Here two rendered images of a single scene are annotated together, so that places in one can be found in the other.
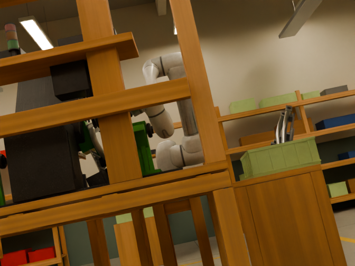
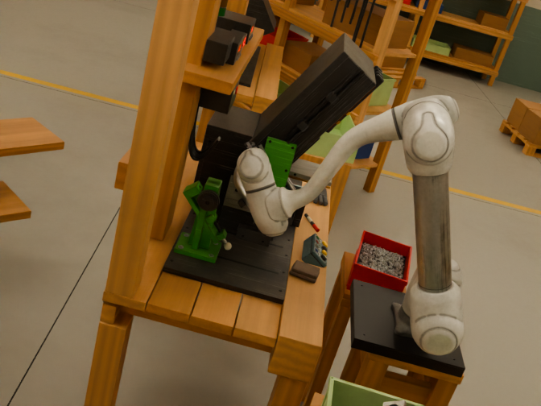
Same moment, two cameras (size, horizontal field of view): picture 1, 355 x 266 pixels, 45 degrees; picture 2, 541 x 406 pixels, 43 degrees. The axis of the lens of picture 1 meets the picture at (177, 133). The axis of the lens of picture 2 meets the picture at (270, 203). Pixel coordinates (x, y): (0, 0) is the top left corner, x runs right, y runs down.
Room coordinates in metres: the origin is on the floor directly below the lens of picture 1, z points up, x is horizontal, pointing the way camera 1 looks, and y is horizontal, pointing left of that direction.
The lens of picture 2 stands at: (2.28, -1.94, 2.15)
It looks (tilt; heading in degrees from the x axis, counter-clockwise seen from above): 25 degrees down; 89
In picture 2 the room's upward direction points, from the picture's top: 16 degrees clockwise
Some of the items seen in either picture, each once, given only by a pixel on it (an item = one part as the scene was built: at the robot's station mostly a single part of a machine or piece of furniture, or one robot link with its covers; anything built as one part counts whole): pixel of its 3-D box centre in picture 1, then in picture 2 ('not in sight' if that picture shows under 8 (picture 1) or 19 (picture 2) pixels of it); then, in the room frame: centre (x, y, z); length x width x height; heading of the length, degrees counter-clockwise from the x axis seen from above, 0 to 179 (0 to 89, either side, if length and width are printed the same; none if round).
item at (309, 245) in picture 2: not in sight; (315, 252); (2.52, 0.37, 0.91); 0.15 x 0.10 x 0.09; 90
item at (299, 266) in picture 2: not in sight; (305, 271); (2.49, 0.21, 0.91); 0.10 x 0.08 x 0.03; 170
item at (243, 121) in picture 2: (45, 162); (226, 156); (2.08, 0.67, 1.07); 0.30 x 0.18 x 0.34; 90
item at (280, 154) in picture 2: (87, 140); (275, 164); (2.28, 0.49, 1.17); 0.13 x 0.12 x 0.20; 90
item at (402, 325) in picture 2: not in sight; (419, 316); (2.91, 0.12, 0.92); 0.22 x 0.18 x 0.06; 91
